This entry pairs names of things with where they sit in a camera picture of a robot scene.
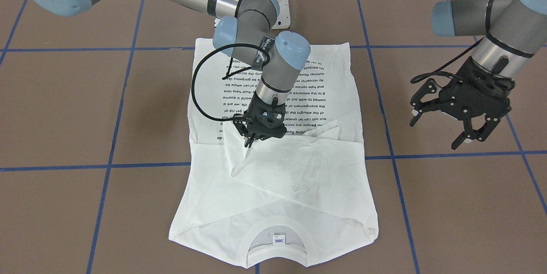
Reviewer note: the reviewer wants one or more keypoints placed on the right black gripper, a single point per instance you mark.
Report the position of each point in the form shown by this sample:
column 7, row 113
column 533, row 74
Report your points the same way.
column 250, row 116

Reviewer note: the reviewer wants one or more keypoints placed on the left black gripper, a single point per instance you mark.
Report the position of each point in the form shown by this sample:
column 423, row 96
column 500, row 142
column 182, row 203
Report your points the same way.
column 454, row 94

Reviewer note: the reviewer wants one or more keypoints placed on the white long-sleeve printed shirt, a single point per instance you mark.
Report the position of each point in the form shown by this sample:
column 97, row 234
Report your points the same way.
column 303, row 197

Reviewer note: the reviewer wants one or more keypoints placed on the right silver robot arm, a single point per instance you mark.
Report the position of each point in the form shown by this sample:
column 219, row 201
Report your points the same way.
column 242, row 33

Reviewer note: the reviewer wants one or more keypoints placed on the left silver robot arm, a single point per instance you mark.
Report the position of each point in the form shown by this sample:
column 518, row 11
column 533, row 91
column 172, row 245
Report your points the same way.
column 512, row 32

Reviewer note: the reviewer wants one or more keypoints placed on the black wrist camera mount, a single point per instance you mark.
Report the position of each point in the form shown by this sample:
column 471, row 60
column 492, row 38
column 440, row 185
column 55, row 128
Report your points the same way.
column 241, row 122

